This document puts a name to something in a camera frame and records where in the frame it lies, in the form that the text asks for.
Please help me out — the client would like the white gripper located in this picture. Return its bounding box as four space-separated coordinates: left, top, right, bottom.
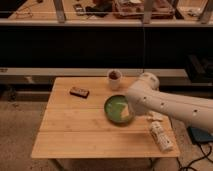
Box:
121 101 148 120

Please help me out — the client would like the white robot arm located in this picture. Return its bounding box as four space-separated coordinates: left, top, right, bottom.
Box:
125 72 213 133

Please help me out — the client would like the green bowl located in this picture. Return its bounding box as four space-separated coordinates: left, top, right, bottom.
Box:
104 95 134 125

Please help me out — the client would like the small white packet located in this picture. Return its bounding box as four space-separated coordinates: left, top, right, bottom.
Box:
147 111 163 122

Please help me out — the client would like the white paper cup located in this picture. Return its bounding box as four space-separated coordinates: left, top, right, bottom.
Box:
107 69 122 90

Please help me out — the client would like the white patterned snack package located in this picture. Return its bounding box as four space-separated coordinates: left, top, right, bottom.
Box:
149 121 173 152

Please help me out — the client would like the brown chocolate bar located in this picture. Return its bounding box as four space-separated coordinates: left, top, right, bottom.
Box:
70 87 89 98

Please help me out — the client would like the light wooden table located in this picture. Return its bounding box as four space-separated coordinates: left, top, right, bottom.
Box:
31 77 180 159

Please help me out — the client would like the blue box on floor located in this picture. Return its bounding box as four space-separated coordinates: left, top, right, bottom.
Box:
187 127 213 144

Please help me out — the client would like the red tray on shelf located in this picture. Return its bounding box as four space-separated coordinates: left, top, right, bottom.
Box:
113 0 175 18

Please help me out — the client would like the black device on shelf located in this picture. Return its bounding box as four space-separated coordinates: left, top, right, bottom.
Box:
73 4 85 16

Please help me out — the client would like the black floor cable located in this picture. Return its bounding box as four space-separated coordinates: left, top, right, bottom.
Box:
175 141 213 171

